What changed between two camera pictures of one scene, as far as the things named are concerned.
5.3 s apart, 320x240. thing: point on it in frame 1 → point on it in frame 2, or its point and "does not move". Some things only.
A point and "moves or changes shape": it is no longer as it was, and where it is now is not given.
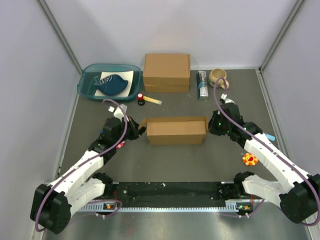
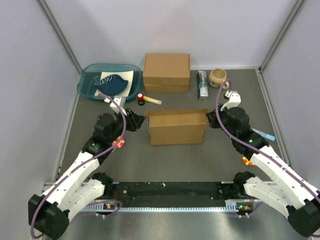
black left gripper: (134, 126) → (137, 120)
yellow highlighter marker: (154, 101) does not move
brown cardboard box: (176, 130) moves or changes shape
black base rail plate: (172, 194) does not move
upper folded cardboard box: (167, 69) does not move
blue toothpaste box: (202, 85) does not move
